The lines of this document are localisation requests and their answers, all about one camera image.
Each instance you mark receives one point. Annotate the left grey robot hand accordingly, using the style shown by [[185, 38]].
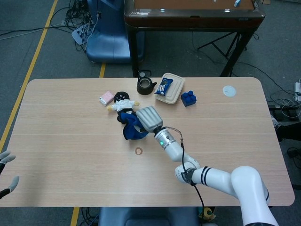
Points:
[[5, 160]]

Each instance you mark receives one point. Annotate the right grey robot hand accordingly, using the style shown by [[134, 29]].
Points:
[[149, 118]]

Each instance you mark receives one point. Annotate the blue cloth pouch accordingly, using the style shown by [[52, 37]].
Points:
[[131, 130]]

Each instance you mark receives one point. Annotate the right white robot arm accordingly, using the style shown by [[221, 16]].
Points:
[[211, 176]]

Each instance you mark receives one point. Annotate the plush doll white shirt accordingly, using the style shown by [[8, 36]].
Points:
[[121, 103]]

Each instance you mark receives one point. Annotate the black teapot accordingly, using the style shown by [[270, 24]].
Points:
[[144, 87]]

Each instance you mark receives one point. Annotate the blue snack packet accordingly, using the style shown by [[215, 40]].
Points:
[[163, 87]]

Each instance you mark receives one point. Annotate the beige lunch box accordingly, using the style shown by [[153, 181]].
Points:
[[175, 91]]

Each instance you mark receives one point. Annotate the blue building block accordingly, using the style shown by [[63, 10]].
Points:
[[188, 99]]

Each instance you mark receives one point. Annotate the pink tissue pack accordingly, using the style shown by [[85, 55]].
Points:
[[106, 97]]

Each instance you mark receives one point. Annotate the white round table grommet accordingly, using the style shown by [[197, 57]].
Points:
[[229, 91]]

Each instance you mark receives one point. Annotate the blue padded seat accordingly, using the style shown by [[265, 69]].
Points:
[[145, 216]]

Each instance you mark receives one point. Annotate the black tripod stand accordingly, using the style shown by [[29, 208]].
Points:
[[221, 43]]

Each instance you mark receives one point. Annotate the dark brown mahjong table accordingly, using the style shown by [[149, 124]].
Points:
[[192, 21]]

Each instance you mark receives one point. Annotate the white printed paper sheet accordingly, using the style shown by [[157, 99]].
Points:
[[80, 34]]

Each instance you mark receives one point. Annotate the yellow tape roll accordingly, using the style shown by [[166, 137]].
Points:
[[208, 212]]

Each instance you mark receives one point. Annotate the black equipment box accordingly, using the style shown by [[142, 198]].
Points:
[[285, 113]]

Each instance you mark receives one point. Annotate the single blue mahjong tile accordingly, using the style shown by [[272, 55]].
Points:
[[237, 2]]

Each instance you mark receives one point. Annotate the white power strip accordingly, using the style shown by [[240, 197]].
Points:
[[298, 90]]

